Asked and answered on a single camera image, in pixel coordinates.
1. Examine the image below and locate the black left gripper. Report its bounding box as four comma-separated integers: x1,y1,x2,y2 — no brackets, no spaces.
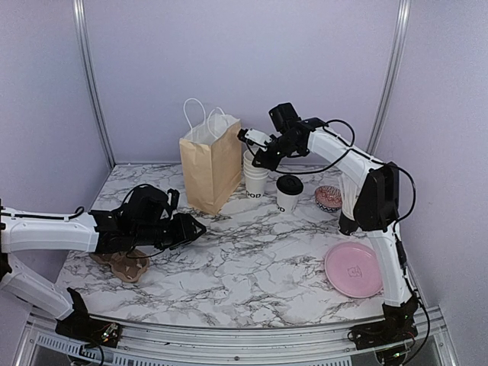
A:
133,212,207,250

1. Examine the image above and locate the black coffee cup lid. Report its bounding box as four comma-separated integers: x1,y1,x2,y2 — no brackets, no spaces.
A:
276,175,303,196

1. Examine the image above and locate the white paper coffee cup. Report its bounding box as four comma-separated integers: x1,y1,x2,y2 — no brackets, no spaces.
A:
276,190,300,214

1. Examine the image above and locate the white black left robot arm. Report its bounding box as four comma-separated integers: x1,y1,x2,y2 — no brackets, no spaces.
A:
1,184,207,347

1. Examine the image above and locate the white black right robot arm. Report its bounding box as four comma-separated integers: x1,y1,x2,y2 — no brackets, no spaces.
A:
238,102,419,350

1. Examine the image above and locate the brown paper takeout bag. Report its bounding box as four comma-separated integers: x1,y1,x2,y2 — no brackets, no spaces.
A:
179,107,242,215

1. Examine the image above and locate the stack of white paper cups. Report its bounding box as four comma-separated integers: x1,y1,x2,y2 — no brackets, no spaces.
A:
242,150,269,199

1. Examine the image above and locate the patterned red blue bowl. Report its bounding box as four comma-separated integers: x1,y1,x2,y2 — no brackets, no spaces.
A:
315,185,342,213

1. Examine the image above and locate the bundle of white wrapped straws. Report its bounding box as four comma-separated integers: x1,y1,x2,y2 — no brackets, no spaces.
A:
339,173,360,221

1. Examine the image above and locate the brown cardboard cup carrier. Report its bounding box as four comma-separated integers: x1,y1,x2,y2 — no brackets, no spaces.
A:
89,249,150,283

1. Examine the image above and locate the black cup holding straws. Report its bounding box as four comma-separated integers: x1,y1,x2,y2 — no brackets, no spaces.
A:
339,213,362,236

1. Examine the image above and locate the pink plastic plate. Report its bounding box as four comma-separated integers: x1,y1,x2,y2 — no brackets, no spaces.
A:
324,242,383,299

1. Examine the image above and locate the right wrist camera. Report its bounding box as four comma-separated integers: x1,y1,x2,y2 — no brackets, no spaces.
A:
237,129,272,149

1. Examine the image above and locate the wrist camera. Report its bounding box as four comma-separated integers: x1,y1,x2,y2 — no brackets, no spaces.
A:
166,188,180,216
237,129,272,149

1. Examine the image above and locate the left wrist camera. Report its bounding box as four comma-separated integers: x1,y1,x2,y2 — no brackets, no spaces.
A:
166,188,180,216

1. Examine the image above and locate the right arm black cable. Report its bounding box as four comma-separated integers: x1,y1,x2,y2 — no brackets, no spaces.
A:
278,119,432,344

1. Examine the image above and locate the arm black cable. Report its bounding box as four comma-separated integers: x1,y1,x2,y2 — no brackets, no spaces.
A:
278,119,432,344
0,182,153,226

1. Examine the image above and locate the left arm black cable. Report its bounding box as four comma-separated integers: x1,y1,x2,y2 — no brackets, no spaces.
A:
0,182,153,226

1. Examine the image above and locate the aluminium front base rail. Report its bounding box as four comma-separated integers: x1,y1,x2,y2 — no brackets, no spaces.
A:
12,307,460,365

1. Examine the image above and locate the right aluminium frame post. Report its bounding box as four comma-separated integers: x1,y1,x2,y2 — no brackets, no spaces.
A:
367,0,412,155

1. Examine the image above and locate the aluminium frame post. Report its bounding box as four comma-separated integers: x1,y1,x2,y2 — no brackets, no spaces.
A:
72,0,116,170
367,0,412,155

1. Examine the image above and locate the left aluminium frame post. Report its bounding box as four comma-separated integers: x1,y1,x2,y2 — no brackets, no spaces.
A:
72,0,116,170

